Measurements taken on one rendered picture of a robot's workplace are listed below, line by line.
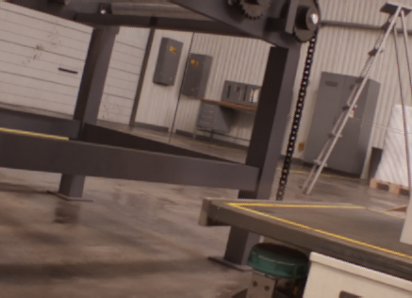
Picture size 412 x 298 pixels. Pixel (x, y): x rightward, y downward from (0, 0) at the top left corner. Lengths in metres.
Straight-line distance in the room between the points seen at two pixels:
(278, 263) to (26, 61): 11.17
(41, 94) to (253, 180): 10.49
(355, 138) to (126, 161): 10.29
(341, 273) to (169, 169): 0.87
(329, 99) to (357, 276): 11.24
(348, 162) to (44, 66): 6.08
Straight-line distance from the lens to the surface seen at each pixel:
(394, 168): 9.67
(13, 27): 11.87
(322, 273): 0.98
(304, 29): 2.09
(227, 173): 1.93
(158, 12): 2.46
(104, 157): 1.55
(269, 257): 1.08
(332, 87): 12.17
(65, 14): 2.61
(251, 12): 1.85
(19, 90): 12.07
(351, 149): 11.79
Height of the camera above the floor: 0.45
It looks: 3 degrees down
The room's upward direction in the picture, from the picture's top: 12 degrees clockwise
